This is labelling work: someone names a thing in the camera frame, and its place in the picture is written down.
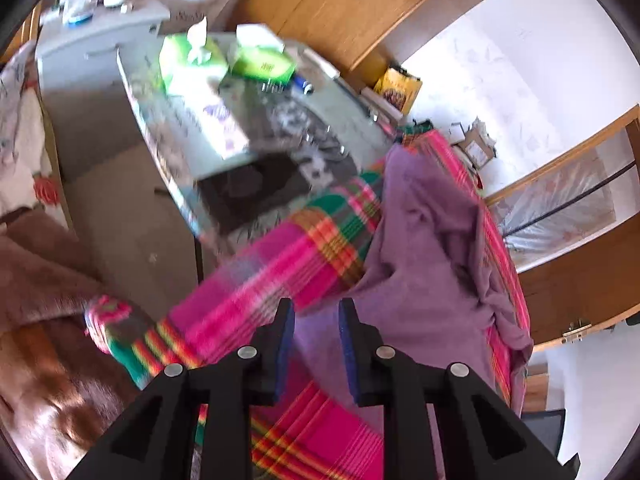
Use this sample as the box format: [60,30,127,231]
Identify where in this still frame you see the white cabinet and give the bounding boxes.
[35,0,171,181]

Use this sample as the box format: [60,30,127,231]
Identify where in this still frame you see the pink plaid blanket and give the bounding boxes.
[84,130,531,480]

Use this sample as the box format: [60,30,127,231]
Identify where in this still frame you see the brown fur blanket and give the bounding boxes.
[0,210,156,480]

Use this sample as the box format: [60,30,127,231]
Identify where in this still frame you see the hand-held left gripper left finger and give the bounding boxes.
[65,297,296,480]

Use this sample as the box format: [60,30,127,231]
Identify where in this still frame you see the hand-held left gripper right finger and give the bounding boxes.
[338,297,576,480]

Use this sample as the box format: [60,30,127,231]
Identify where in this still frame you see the small green tissue pack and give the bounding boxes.
[229,24,296,83]

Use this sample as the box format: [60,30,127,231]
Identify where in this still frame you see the glass top table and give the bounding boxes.
[116,32,401,251]

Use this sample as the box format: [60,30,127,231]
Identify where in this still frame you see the wooden wardrobe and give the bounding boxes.
[227,0,546,73]

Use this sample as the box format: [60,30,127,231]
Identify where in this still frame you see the wooden door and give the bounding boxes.
[517,220,640,348]

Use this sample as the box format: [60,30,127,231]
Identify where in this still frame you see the black smartphone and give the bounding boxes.
[197,152,311,236]

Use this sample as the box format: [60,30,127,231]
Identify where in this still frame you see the wooden board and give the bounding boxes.
[520,364,549,411]

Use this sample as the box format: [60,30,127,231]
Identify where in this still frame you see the large green tissue pack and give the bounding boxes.
[159,16,231,96]

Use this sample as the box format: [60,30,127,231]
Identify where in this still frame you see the metal scissors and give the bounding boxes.
[280,125,351,161]

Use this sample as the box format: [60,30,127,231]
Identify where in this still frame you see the purple fleece garment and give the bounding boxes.
[292,145,535,480]

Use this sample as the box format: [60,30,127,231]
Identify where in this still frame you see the cardboard box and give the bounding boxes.
[450,117,498,168]

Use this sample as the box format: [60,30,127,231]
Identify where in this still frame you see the metal door lock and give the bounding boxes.
[562,320,613,343]

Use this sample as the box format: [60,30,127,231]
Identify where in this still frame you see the floral bed sheet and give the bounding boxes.
[0,40,66,231]

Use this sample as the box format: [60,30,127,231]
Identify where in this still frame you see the white purple paper box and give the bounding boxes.
[167,80,251,161]

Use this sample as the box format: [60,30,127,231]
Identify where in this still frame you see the yellow paper bag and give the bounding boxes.
[374,65,423,113]

